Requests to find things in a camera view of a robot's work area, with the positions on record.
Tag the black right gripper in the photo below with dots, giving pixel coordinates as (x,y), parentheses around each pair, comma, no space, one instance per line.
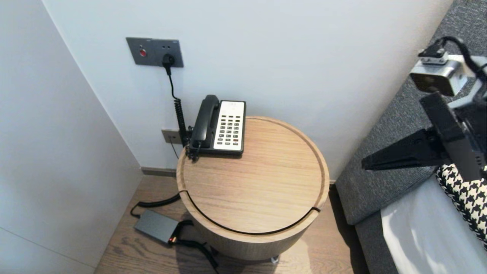
(456,144)

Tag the curved front wooden drawer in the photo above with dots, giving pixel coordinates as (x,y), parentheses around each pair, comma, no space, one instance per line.
(243,243)

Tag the grey fabric headboard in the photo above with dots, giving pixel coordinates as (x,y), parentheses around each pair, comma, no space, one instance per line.
(395,152)

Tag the black white houndstooth pillow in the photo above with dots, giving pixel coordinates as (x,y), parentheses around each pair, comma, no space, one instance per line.
(468,198)

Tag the white bed sheet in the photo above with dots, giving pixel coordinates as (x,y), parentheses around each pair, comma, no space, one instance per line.
(418,236)

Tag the round wooden bedside table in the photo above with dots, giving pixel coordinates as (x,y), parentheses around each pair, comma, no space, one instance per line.
(266,171)

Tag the black telephone handset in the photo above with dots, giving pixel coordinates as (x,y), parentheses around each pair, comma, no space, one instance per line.
(203,121)

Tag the thin black phone line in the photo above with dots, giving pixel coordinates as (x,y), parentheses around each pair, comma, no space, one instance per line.
(174,150)

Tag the grey power adapter box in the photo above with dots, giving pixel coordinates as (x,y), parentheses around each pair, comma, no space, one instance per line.
(156,226)

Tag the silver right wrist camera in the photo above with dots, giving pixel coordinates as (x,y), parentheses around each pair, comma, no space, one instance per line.
(437,76)

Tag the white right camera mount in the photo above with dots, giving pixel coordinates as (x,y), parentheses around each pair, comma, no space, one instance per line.
(473,91)

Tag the grey fabric bed frame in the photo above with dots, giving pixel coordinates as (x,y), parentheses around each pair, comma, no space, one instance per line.
(374,247)

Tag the small grey wall jack plate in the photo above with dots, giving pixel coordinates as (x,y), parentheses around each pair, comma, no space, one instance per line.
(169,136)

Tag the grey wall socket plate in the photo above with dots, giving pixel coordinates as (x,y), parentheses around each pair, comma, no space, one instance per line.
(167,49)

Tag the grey switch plate red button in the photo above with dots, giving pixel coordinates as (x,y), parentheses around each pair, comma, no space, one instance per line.
(140,51)

